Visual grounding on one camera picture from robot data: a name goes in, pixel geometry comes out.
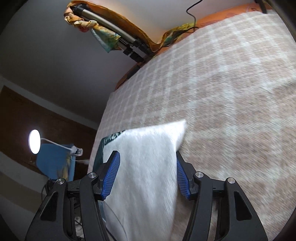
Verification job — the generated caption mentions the blue chair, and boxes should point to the blue chair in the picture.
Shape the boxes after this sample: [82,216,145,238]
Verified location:
[36,144,76,181]

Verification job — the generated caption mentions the pink plaid bed blanket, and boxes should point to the pink plaid bed blanket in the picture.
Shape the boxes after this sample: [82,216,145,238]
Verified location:
[91,10,295,240]

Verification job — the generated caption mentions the orange bed sheet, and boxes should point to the orange bed sheet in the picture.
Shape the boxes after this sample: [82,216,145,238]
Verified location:
[115,3,263,90]

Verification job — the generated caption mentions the colourful floral scarf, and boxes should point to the colourful floral scarf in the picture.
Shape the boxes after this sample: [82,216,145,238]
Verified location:
[64,1,198,55]

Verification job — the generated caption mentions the black power cable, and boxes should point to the black power cable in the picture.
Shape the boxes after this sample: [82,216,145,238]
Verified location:
[162,0,204,45]

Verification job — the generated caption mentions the white round desk lamp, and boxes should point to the white round desk lamp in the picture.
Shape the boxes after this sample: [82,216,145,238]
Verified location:
[28,129,83,156]

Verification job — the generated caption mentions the green and white patterned garment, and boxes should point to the green and white patterned garment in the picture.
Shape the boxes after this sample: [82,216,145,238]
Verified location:
[93,120,187,240]

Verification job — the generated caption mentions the silver folded tripod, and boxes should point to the silver folded tripod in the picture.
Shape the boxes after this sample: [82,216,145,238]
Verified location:
[65,3,154,63]

